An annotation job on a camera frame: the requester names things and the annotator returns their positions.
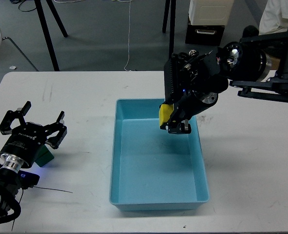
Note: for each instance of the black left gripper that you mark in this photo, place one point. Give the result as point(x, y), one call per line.
point(26, 140)

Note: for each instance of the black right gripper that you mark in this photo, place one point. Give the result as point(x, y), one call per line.
point(192, 83)

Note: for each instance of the yellow block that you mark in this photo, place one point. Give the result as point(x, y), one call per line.
point(165, 111)

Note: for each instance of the green block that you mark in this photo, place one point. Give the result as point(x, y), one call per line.
point(44, 156)

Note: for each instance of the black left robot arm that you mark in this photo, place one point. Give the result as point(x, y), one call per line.
point(10, 184)

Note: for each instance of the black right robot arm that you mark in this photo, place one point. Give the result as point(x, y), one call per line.
point(256, 64)

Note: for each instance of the blue plastic box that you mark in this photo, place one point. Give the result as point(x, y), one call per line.
point(152, 169)

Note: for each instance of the black storage box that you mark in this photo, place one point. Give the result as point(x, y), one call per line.
point(210, 35)

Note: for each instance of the white appliance box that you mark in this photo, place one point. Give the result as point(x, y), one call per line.
point(210, 12)

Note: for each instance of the black table leg pair right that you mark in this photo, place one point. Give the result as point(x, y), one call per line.
point(169, 12)

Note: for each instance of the seated person in white shirt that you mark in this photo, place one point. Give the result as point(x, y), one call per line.
point(274, 18)

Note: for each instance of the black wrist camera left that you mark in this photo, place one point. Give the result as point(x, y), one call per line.
point(28, 180)

